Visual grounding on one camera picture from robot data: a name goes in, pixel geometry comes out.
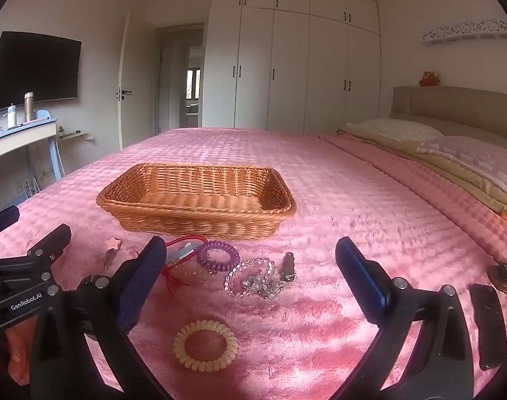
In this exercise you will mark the steel thermos bottle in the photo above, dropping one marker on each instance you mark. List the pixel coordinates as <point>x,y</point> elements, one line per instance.
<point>29,107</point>

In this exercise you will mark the white wardrobe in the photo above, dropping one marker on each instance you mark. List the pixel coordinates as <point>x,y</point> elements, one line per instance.
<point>291,58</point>

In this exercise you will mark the silver hair clip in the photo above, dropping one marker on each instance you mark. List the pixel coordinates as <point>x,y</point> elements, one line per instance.
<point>180,254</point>

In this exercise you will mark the pink plush blanket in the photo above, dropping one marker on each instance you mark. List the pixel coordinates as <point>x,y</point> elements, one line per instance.
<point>341,216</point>

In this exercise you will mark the black phone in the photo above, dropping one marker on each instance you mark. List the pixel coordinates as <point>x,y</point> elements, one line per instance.
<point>488,329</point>

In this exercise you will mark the brown wicker basket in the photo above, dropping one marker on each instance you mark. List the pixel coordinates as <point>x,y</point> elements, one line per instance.
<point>195,212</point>

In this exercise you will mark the white door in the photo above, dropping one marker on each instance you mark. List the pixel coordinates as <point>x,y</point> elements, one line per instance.
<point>124,91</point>

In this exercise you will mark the pink star hair clip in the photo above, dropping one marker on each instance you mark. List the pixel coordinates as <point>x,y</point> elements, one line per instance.
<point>111,250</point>

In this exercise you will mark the beige quilt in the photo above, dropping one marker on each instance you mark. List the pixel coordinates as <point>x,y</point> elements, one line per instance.
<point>457,175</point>

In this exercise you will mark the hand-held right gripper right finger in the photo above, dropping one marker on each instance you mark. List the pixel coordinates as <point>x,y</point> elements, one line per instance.
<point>361,275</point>

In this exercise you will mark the black wall television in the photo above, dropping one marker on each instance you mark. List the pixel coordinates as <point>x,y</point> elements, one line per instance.
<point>32,71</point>

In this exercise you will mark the white bottle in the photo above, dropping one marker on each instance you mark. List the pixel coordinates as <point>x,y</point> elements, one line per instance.
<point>11,116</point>

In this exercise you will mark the beige padded headboard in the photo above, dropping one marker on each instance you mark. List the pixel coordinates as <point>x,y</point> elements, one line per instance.
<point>453,106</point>

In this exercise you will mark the white decorative wall shelf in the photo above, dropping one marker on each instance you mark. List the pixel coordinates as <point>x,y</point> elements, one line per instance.
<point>466,33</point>

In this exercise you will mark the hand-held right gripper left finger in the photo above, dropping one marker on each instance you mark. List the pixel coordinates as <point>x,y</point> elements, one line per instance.
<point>145,283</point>

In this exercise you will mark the small card stand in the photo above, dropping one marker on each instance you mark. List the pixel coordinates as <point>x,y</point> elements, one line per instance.
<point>505,275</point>

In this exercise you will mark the light blue desk object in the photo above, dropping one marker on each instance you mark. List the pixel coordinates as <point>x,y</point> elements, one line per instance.
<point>43,114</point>

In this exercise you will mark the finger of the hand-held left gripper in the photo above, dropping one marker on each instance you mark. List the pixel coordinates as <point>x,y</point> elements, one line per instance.
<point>53,239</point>
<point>3,220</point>

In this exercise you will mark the white curved desk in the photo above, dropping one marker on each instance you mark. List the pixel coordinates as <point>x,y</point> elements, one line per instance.
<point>16,137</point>

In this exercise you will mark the red plush toy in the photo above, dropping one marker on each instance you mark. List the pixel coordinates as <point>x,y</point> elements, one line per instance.
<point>429,78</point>

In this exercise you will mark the white dotted pillow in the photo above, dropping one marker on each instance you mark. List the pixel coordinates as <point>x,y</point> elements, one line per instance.
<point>395,128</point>

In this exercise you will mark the small wooden wall shelf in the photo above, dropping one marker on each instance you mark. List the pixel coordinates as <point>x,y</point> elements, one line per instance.
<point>76,135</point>

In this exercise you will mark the lilac patterned pillow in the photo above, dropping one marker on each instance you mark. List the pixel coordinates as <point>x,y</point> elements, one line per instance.
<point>482,158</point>

